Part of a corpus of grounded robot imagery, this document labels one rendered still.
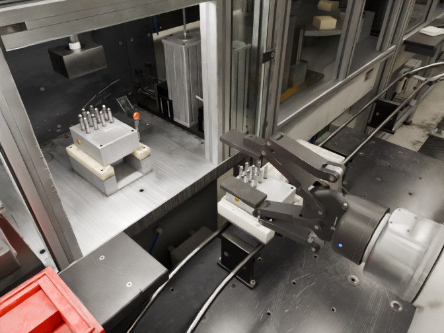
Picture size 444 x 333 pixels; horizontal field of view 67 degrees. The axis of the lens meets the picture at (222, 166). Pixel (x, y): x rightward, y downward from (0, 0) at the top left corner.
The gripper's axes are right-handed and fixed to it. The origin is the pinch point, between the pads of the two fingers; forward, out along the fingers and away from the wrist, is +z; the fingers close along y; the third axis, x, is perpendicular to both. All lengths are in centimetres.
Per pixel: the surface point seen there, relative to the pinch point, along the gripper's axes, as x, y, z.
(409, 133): -239, -112, 16
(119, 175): 0.3, -20.9, 35.9
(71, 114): -4, -17, 64
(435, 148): -226, -111, -5
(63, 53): 3.4, 8.0, 40.8
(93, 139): 3.5, -9.7, 37.5
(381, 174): -75, -44, -5
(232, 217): -10.8, -25.8, 9.9
